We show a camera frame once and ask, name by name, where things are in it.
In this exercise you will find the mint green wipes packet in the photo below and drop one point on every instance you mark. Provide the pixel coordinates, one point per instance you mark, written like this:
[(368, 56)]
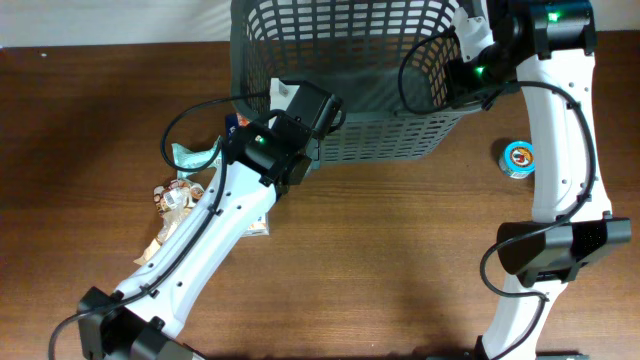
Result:
[(185, 158)]

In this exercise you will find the brown cream snack bag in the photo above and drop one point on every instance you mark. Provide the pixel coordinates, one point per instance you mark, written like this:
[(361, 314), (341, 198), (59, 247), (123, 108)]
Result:
[(173, 202)]

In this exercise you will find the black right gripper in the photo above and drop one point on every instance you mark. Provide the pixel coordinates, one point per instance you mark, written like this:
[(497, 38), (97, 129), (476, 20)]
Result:
[(459, 93)]

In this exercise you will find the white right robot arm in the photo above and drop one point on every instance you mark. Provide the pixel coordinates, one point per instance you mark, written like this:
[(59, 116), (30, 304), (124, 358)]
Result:
[(546, 50)]

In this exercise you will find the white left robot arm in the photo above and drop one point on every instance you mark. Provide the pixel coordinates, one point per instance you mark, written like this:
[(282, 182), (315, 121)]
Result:
[(142, 318)]

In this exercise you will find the colourful Kleenex tissue pack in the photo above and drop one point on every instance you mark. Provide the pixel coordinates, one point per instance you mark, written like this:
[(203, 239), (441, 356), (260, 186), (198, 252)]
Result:
[(256, 210)]

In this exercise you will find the blue lidded round tin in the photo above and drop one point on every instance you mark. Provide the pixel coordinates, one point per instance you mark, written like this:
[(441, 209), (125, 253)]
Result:
[(517, 160)]

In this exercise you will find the grey plastic lattice basket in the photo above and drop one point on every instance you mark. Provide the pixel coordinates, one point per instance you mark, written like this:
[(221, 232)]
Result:
[(362, 52)]

